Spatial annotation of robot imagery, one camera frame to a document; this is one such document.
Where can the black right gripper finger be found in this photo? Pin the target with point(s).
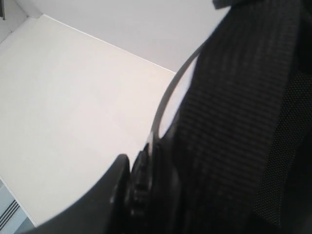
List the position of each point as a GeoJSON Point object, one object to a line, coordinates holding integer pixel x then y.
{"type": "Point", "coordinates": [100, 211]}

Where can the black helmet with tinted visor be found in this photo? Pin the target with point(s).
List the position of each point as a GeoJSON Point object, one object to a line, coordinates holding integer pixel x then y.
{"type": "Point", "coordinates": [233, 131]}

